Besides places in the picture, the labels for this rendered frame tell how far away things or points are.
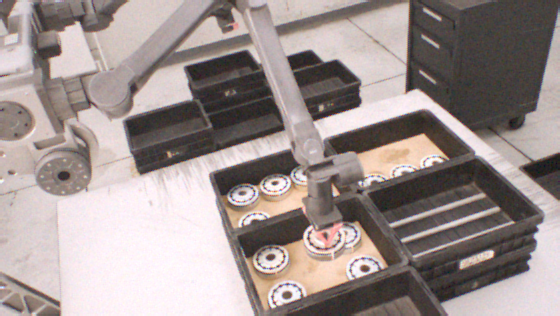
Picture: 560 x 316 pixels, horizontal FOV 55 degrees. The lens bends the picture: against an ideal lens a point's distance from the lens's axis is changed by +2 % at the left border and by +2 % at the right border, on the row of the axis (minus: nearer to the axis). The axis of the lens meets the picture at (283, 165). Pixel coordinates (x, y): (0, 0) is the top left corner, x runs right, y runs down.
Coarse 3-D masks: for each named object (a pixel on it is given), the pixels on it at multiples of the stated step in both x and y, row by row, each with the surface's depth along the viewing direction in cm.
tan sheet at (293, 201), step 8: (288, 176) 181; (296, 192) 174; (304, 192) 173; (336, 192) 172; (224, 200) 175; (264, 200) 173; (288, 200) 171; (296, 200) 171; (256, 208) 170; (264, 208) 170; (272, 208) 169; (280, 208) 169; (288, 208) 168; (296, 208) 168; (232, 216) 168; (240, 216) 168; (232, 224) 165
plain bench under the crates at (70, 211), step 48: (240, 144) 221; (288, 144) 217; (480, 144) 203; (96, 192) 207; (144, 192) 203; (192, 192) 200; (528, 192) 180; (96, 240) 186; (144, 240) 183; (192, 240) 180; (96, 288) 169; (144, 288) 166; (192, 288) 164; (240, 288) 162; (480, 288) 153; (528, 288) 151
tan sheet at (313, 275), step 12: (360, 228) 158; (288, 252) 154; (300, 252) 153; (360, 252) 151; (372, 252) 150; (252, 264) 152; (300, 264) 150; (312, 264) 149; (324, 264) 149; (336, 264) 148; (384, 264) 146; (252, 276) 148; (288, 276) 147; (300, 276) 146; (312, 276) 146; (324, 276) 146; (336, 276) 145; (264, 288) 145; (312, 288) 143; (324, 288) 142; (264, 300) 142
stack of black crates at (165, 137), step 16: (160, 112) 271; (176, 112) 274; (192, 112) 277; (128, 128) 269; (144, 128) 273; (160, 128) 276; (176, 128) 275; (192, 128) 273; (208, 128) 253; (128, 144) 249; (144, 144) 266; (160, 144) 248; (176, 144) 253; (192, 144) 256; (208, 144) 259; (144, 160) 251; (160, 160) 254; (176, 160) 256
